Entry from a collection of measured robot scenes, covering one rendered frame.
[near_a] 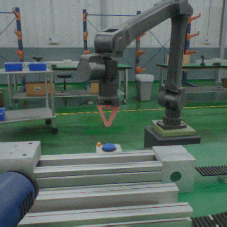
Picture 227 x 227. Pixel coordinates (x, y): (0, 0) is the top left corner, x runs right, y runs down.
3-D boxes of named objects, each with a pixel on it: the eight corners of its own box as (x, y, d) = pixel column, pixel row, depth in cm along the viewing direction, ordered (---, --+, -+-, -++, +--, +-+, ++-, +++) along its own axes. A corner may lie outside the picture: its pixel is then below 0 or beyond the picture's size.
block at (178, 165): (177, 170, 81) (178, 142, 78) (193, 191, 69) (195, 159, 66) (149, 172, 80) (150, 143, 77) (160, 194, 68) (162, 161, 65)
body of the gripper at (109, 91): (98, 105, 73) (97, 79, 71) (97, 98, 83) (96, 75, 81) (120, 104, 74) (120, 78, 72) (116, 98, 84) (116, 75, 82)
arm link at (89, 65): (125, 37, 72) (103, 36, 77) (97, 36, 63) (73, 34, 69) (122, 79, 75) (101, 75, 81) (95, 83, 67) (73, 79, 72)
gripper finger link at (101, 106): (97, 128, 78) (97, 99, 76) (96, 122, 85) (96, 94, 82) (119, 128, 79) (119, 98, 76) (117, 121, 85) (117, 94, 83)
